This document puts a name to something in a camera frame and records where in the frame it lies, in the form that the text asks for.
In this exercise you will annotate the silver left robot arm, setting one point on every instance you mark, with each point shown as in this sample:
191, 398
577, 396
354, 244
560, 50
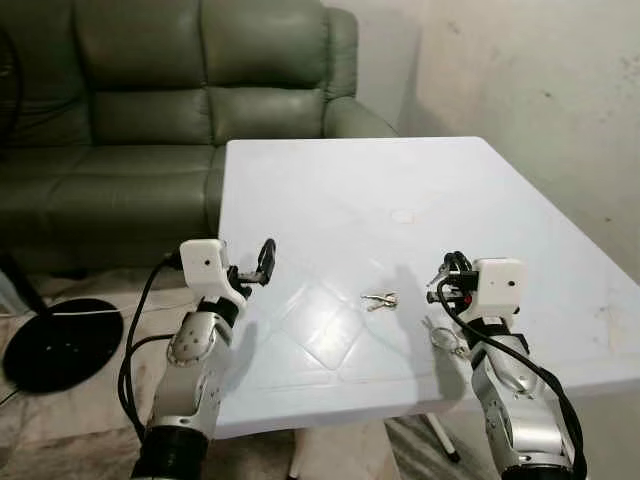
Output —
192, 350

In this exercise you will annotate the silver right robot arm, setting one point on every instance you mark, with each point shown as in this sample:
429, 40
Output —
510, 390

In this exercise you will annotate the white plastic table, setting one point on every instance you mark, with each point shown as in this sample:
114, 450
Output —
400, 180

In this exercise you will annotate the white slanted table leg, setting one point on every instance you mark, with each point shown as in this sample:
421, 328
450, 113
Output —
442, 438

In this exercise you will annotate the grey striped floor mat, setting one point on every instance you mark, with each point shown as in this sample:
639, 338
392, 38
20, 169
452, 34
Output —
425, 455

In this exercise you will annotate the white upright table leg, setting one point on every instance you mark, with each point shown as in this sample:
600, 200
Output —
296, 455

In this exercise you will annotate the black round stand base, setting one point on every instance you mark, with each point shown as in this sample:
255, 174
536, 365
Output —
60, 345

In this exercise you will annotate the green leather sofa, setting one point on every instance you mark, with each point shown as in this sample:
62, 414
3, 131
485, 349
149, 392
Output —
150, 100

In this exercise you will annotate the black slanted stand pole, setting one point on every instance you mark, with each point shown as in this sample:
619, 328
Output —
22, 282

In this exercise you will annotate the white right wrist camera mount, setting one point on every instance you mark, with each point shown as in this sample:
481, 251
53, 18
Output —
500, 285

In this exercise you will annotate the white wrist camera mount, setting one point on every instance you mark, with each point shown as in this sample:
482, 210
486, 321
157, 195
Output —
500, 285
205, 262

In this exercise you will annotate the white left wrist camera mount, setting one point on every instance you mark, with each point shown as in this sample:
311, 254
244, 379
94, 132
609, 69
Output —
205, 262

